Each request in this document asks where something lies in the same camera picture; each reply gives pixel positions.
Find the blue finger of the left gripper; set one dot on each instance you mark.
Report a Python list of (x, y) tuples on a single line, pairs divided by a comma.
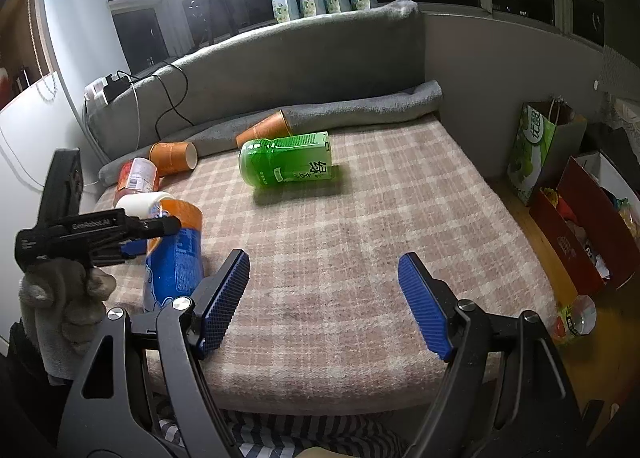
[(134, 248)]

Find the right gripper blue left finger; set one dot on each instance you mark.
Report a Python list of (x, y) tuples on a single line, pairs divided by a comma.
[(109, 410)]

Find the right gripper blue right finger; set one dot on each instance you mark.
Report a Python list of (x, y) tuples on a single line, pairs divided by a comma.
[(505, 391)]

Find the blue Arctic Ocean cup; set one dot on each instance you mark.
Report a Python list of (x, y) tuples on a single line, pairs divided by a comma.
[(173, 264)]

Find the white plastic cup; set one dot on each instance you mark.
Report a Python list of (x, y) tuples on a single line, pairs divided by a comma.
[(143, 205)]

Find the red orange labelled cup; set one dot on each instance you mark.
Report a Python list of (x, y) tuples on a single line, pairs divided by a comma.
[(138, 175)]

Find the orange paper cup left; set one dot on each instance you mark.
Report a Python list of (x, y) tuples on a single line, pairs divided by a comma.
[(173, 158)]

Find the orange paper cup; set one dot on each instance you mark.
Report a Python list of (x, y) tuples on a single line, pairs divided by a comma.
[(274, 126), (173, 158)]

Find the orange paper cup right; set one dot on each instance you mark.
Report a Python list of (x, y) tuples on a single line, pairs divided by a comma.
[(274, 126)]

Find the green plastic cup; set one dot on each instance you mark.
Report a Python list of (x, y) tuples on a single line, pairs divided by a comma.
[(268, 162)]

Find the grey gloved left hand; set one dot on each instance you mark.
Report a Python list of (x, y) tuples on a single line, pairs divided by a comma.
[(62, 305)]

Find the plastic bottle on floor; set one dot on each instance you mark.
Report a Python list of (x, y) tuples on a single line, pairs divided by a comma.
[(574, 320)]

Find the white power strip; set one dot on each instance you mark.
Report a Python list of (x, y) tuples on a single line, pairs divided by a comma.
[(93, 93)]

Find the black power adapter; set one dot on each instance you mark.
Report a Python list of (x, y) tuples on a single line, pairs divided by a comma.
[(114, 87)]

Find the plaid beige seat cover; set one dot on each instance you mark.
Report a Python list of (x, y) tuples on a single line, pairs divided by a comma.
[(322, 327)]

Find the red cardboard box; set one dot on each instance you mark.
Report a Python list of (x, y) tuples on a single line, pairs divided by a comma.
[(591, 220)]

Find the black tripod stand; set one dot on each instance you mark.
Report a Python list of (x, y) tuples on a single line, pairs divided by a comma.
[(209, 20)]

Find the green paper shopping bag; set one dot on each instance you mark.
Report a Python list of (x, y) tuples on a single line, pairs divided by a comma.
[(549, 132)]

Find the grey rolled blanket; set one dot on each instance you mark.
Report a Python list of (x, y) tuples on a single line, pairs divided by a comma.
[(410, 104)]

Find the grey sofa backrest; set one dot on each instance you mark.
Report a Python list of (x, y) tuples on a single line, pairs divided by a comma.
[(334, 57)]

